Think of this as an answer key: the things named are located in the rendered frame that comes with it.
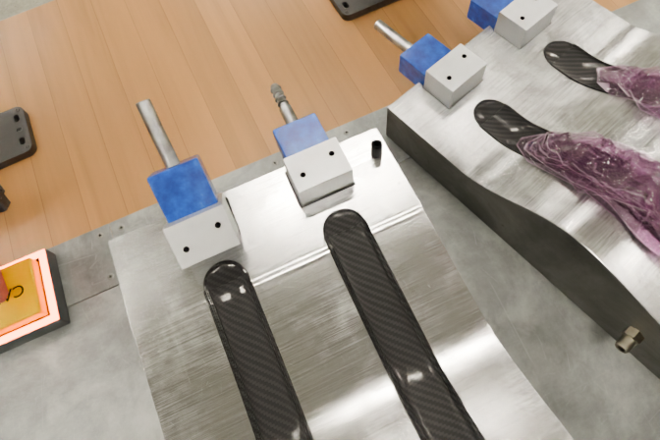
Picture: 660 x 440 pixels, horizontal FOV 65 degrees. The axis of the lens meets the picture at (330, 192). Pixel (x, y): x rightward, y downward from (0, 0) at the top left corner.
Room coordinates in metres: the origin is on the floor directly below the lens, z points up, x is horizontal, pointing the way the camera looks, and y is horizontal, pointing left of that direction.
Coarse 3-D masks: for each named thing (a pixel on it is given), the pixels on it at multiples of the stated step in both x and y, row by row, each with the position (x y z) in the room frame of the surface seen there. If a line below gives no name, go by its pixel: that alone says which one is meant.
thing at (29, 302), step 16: (16, 272) 0.19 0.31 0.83; (32, 272) 0.19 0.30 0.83; (16, 288) 0.17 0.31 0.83; (32, 288) 0.17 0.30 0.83; (0, 304) 0.16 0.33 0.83; (16, 304) 0.16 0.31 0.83; (32, 304) 0.15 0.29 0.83; (0, 320) 0.14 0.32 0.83; (16, 320) 0.14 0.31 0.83; (32, 320) 0.14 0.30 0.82
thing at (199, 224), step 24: (144, 120) 0.24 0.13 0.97; (168, 144) 0.23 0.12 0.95; (168, 168) 0.21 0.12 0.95; (192, 168) 0.21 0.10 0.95; (168, 192) 0.19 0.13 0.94; (192, 192) 0.19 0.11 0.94; (216, 192) 0.20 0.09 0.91; (168, 216) 0.18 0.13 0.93; (192, 216) 0.17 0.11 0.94; (216, 216) 0.17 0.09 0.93; (168, 240) 0.16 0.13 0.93; (192, 240) 0.15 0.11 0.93; (216, 240) 0.15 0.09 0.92; (192, 264) 0.14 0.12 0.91
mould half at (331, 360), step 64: (256, 192) 0.20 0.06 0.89; (384, 192) 0.18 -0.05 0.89; (128, 256) 0.16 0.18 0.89; (256, 256) 0.14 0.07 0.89; (320, 256) 0.14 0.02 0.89; (448, 256) 0.12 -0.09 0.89; (192, 320) 0.10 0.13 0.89; (320, 320) 0.08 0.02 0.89; (448, 320) 0.07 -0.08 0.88; (192, 384) 0.05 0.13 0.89; (320, 384) 0.04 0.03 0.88; (384, 384) 0.03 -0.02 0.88; (512, 384) 0.01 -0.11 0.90
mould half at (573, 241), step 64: (576, 0) 0.39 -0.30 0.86; (512, 64) 0.32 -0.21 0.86; (640, 64) 0.29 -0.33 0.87; (448, 128) 0.26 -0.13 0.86; (576, 128) 0.23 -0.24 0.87; (640, 128) 0.20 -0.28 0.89; (512, 192) 0.17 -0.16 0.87; (576, 192) 0.15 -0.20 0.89; (576, 256) 0.10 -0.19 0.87; (640, 256) 0.09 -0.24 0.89; (640, 320) 0.05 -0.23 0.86
